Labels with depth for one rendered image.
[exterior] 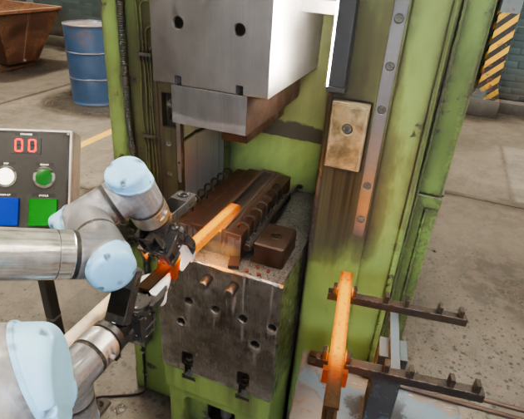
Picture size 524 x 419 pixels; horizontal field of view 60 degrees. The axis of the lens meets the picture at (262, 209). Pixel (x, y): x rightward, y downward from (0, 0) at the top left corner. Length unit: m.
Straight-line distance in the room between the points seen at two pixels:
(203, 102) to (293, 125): 0.52
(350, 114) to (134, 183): 0.56
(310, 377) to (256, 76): 0.76
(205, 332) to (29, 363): 0.92
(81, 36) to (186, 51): 4.59
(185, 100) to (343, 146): 0.40
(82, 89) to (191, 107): 4.72
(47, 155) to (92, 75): 4.41
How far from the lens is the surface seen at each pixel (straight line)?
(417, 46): 1.10
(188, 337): 1.45
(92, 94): 5.79
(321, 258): 1.33
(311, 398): 1.21
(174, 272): 1.04
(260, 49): 1.03
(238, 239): 1.22
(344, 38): 1.08
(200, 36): 1.09
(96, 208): 0.82
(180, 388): 1.66
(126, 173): 0.82
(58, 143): 1.36
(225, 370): 1.47
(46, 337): 0.54
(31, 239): 0.70
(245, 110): 1.07
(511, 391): 2.48
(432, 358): 2.45
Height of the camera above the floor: 1.64
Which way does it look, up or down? 29 degrees down
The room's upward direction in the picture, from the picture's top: 4 degrees clockwise
